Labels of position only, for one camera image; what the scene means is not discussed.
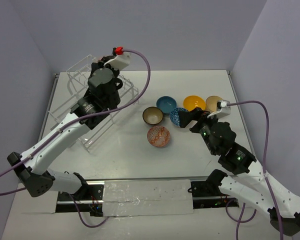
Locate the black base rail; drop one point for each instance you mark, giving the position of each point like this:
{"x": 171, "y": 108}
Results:
{"x": 91, "y": 202}

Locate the silver tape sheet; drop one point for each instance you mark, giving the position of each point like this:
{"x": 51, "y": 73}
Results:
{"x": 147, "y": 198}

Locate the blue triangle pattern bowl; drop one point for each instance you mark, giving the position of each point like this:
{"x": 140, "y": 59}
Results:
{"x": 174, "y": 115}

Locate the dark brown cream bowl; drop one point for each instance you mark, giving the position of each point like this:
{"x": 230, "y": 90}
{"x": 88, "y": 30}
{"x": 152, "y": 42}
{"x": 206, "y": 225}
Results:
{"x": 152, "y": 115}

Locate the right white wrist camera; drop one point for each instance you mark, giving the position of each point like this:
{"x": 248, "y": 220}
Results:
{"x": 223, "y": 109}

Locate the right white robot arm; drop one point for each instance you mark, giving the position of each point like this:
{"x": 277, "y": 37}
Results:
{"x": 242, "y": 175}

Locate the orange red patterned bowl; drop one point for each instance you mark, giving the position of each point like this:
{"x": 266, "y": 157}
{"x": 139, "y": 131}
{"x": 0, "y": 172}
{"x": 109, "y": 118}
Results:
{"x": 158, "y": 136}

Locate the yellow bowl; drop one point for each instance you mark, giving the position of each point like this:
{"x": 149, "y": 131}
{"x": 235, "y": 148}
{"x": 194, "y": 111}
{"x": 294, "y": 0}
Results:
{"x": 193, "y": 101}

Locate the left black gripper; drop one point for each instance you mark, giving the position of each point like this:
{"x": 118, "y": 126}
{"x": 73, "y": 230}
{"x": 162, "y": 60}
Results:
{"x": 100, "y": 64}

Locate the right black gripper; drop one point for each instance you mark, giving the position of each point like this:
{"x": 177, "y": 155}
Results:
{"x": 185, "y": 116}

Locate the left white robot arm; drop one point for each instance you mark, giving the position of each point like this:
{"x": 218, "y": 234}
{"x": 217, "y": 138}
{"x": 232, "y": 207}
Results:
{"x": 32, "y": 166}

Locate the teal blue bowl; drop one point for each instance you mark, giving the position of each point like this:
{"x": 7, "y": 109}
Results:
{"x": 166, "y": 104}

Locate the tan beige bowl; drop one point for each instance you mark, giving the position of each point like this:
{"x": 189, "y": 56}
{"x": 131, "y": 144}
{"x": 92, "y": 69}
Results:
{"x": 211, "y": 103}

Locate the white wire dish rack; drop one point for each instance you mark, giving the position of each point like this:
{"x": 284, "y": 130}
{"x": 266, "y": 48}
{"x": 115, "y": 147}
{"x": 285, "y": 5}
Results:
{"x": 76, "y": 87}

